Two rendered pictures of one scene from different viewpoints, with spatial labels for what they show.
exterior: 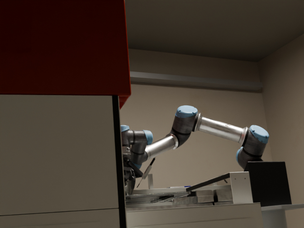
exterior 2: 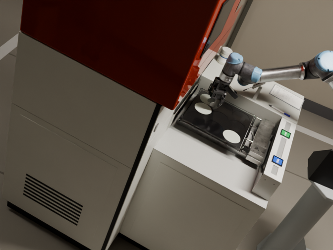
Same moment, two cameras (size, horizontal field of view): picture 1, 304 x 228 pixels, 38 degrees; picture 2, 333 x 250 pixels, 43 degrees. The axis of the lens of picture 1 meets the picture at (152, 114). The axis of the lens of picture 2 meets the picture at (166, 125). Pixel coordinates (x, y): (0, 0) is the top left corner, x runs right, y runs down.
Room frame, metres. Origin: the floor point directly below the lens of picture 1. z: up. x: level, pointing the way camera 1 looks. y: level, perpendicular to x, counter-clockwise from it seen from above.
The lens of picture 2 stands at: (0.30, -0.54, 2.24)
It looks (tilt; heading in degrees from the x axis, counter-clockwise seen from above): 38 degrees down; 26
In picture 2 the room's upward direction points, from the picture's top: 23 degrees clockwise
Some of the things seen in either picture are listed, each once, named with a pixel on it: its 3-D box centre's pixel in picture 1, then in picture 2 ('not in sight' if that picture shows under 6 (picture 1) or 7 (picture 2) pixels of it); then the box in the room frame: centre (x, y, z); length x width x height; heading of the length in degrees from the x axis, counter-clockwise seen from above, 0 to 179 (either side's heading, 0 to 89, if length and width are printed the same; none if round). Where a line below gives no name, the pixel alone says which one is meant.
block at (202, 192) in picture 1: (202, 193); (256, 154); (2.12, -0.21, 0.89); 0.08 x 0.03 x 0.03; 107
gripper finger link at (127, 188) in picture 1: (127, 189); (213, 104); (2.17, 0.15, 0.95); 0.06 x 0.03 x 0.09; 141
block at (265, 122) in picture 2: (180, 200); (268, 123); (2.43, -0.11, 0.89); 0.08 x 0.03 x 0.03; 107
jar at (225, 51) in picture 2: not in sight; (224, 55); (2.58, 0.38, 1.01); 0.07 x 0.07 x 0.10
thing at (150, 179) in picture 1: (147, 177); (256, 88); (2.44, 0.05, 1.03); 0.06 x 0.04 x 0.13; 107
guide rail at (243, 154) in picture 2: (161, 209); (218, 142); (2.08, -0.01, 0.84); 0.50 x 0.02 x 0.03; 107
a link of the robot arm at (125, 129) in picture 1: (122, 136); (233, 64); (2.18, 0.16, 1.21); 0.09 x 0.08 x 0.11; 114
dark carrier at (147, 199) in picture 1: (140, 198); (219, 117); (2.17, 0.09, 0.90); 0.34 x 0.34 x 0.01; 17
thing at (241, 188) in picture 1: (216, 194); (275, 156); (2.22, -0.28, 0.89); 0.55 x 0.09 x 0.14; 17
